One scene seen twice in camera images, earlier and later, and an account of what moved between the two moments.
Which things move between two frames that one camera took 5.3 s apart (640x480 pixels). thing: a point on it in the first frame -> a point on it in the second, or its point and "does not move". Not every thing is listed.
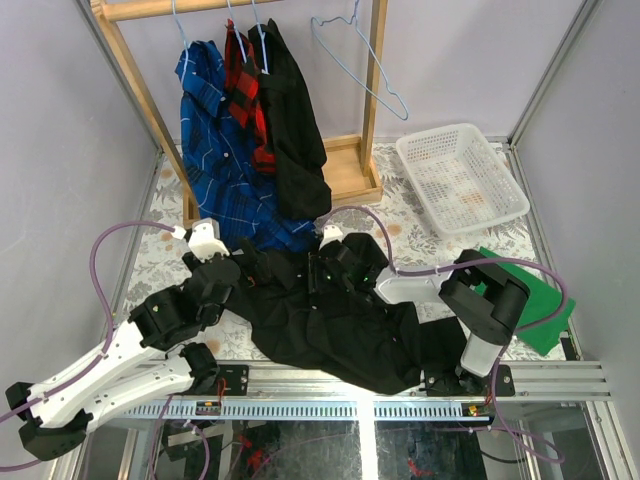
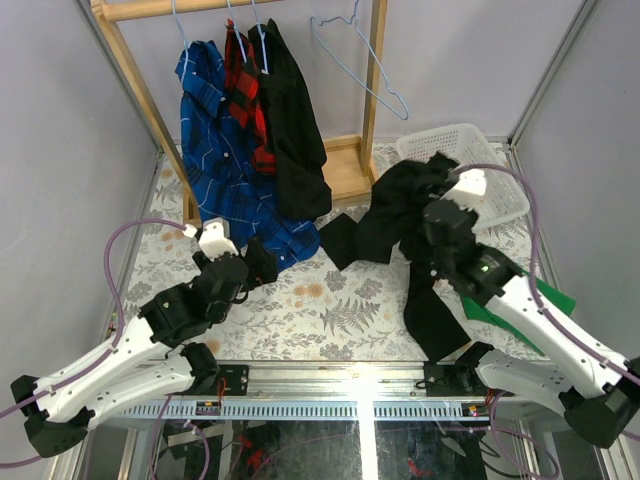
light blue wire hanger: [385, 76] does not move
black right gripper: [314, 273] -> [424, 227]
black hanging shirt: [294, 128] does not move
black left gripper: [251, 265] does not move
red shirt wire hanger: [236, 31] does not move
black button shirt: [373, 343] -> [393, 199]
